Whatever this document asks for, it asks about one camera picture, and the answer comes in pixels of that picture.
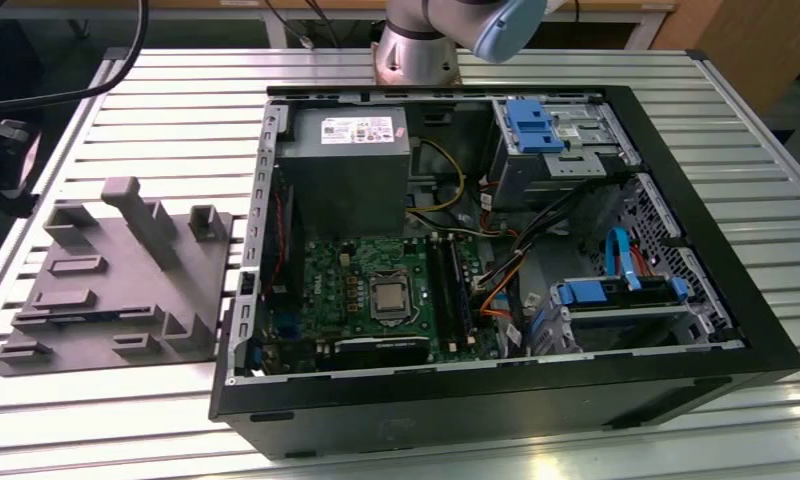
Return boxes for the black RAM slot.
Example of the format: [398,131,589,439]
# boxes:
[426,234,460,351]

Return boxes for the metal disk bay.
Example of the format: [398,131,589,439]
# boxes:
[550,279,715,356]

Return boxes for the silver CPU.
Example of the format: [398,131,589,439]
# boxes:
[371,284,410,315]

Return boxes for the blue flat data cable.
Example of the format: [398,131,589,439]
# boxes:
[602,226,646,292]
[526,299,557,351]

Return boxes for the black cable bundle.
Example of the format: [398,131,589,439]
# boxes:
[470,177,635,299]

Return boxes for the metal drive cage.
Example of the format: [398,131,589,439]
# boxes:
[491,97,643,211]

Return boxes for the grey power supply unit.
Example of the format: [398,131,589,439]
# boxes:
[276,107,414,242]

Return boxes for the yellow wire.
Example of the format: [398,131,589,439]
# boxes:
[404,138,470,217]

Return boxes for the wire locking lever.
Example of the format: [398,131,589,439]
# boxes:
[404,279,426,327]

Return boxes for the blue drive latch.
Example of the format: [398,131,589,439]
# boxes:
[505,99,569,155]

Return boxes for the grey parts rack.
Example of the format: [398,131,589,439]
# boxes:
[0,175,236,376]

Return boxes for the metal socket cover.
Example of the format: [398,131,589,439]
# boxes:
[364,271,420,327]

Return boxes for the green motherboard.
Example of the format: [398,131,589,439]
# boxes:
[263,233,513,375]

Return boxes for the black PC case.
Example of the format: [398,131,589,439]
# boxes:
[207,83,800,460]

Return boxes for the orange wires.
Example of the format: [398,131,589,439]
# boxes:
[478,272,530,320]

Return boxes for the wooden cabinet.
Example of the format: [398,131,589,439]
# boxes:
[650,0,800,119]

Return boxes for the RAM stick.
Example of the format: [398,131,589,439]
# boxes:
[12,309,159,324]
[444,239,474,346]

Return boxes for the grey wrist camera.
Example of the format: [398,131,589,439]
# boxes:
[0,118,33,145]

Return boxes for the hard disk in blue carrier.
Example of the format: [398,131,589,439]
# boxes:
[551,276,694,315]

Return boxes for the black graphics card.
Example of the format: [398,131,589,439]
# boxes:
[316,334,434,372]

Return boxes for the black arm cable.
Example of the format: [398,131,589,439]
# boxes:
[0,0,150,117]

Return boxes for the black case fan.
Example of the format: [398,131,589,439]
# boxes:
[266,167,300,301]

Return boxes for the black chair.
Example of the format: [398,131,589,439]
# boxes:
[0,19,46,109]

